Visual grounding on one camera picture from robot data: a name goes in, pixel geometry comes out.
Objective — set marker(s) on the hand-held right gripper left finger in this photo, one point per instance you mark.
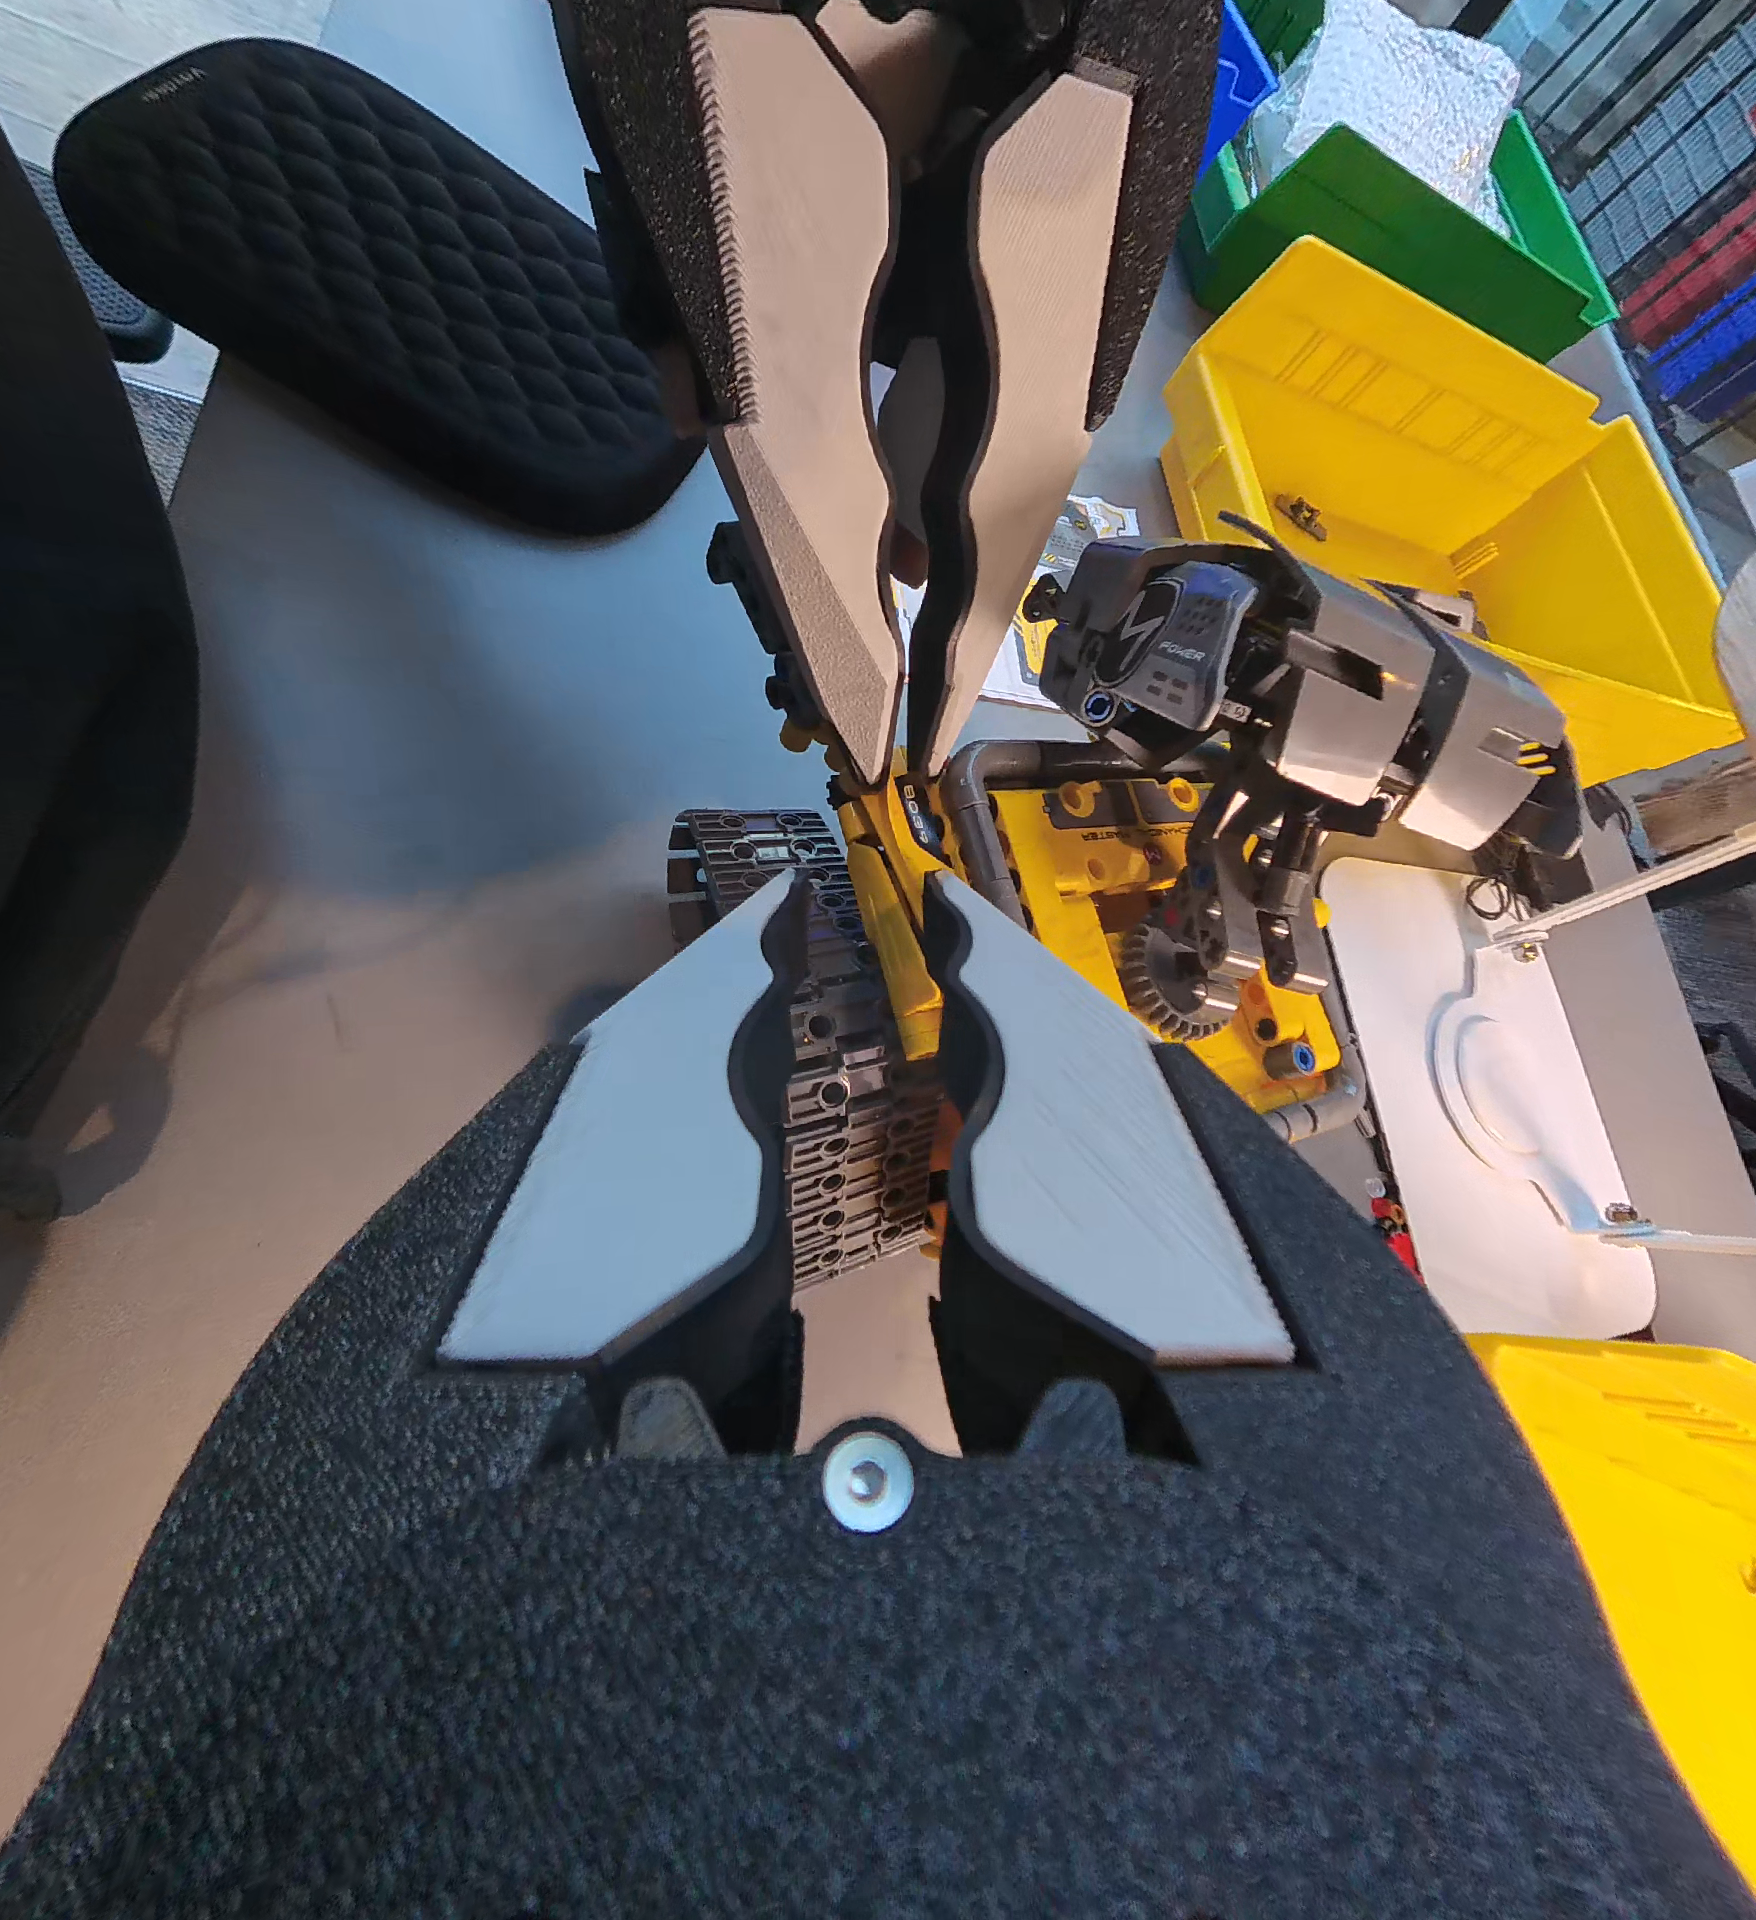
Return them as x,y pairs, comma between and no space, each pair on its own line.
622,1187

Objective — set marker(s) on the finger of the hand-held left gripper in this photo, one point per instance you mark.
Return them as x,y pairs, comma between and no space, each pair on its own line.
1043,301
796,301

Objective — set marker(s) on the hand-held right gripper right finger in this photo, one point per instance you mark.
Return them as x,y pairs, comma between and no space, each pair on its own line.
1104,1202

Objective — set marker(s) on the white sticker sheet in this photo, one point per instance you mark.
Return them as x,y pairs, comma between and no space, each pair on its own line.
1059,601

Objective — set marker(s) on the yellow grey toy brick robot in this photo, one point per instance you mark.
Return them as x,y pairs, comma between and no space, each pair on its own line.
1059,884

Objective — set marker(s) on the grey toy robot head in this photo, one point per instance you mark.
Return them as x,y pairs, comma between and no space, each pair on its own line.
1357,720

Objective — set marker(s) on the dark track link piece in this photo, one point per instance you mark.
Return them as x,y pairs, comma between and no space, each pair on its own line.
1299,516

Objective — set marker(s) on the grey desk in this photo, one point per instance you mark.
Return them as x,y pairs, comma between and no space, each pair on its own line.
367,901

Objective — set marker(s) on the person's left hand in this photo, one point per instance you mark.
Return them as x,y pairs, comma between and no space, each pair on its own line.
908,451

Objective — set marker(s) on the pile of small brick parts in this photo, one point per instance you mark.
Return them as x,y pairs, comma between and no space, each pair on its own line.
1391,1231

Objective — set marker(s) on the blue plastic bin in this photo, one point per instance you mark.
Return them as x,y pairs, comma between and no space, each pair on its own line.
1238,76

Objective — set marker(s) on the green plastic bin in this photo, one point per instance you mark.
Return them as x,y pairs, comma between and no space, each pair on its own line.
1388,227

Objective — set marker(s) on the white book stand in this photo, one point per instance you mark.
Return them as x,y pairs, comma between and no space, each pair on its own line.
1476,1170

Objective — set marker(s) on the yellow plastic bin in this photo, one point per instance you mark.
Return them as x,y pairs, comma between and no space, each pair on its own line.
1418,434
1643,1499

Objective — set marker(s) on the bubble wrap sheet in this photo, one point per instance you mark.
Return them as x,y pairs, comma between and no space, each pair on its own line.
1388,76

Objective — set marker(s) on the parts storage rack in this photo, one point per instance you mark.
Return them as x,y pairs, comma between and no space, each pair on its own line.
1717,195

